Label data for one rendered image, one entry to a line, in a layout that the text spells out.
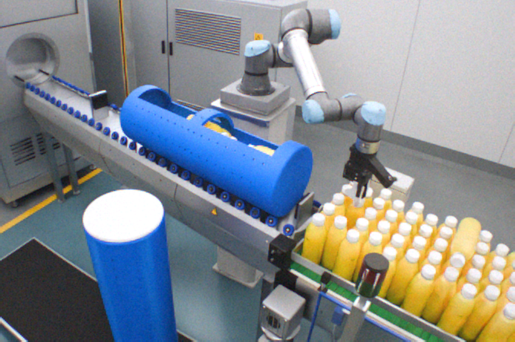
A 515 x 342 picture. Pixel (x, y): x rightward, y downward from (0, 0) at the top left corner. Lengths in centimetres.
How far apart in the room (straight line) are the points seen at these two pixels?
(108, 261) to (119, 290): 15
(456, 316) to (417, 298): 12
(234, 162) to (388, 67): 288
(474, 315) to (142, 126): 143
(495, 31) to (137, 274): 348
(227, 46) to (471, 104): 238
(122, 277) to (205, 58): 231
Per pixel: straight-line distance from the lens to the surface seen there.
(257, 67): 182
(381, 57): 406
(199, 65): 341
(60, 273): 251
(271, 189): 133
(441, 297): 129
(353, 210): 141
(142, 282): 145
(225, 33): 319
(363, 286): 98
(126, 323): 163
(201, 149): 150
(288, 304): 134
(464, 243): 126
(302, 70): 130
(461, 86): 404
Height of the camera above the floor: 191
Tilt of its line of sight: 30 degrees down
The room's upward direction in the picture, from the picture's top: 4 degrees clockwise
